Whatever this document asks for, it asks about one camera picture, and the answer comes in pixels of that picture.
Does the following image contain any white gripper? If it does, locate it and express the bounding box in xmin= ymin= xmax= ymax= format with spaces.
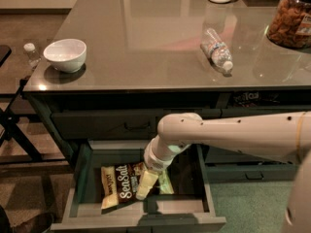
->
xmin=136 ymin=136 xmax=190 ymax=200

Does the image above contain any brown sea salt chip bag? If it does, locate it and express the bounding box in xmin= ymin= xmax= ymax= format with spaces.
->
xmin=100 ymin=161 xmax=175 ymax=211

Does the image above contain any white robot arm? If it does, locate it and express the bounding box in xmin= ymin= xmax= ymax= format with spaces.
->
xmin=136 ymin=112 xmax=311 ymax=233

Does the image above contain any open grey middle drawer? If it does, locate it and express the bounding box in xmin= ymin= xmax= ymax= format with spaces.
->
xmin=52 ymin=140 xmax=226 ymax=233

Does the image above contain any grey top left drawer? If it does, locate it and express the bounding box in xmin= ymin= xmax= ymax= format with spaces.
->
xmin=51 ymin=107 xmax=223 ymax=141

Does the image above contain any grey counter cabinet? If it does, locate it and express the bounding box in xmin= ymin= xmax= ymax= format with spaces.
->
xmin=22 ymin=0 xmax=311 ymax=233

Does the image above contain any dark snack bag in drawer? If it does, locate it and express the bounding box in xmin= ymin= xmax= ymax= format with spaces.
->
xmin=232 ymin=91 xmax=280 ymax=108

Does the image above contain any clear plastic water bottle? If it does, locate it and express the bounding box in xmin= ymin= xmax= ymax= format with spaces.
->
xmin=200 ymin=28 xmax=233 ymax=74

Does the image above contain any white ceramic bowl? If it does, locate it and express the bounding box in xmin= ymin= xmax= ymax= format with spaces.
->
xmin=43 ymin=39 xmax=86 ymax=73

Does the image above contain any small bottle with white cap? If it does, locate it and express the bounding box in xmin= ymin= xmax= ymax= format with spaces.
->
xmin=23 ymin=43 xmax=41 ymax=69

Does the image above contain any black folding table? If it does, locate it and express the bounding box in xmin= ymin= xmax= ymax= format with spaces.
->
xmin=0 ymin=44 xmax=66 ymax=165

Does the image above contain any clear jar of nuts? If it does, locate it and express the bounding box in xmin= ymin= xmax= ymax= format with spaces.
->
xmin=266 ymin=0 xmax=311 ymax=50

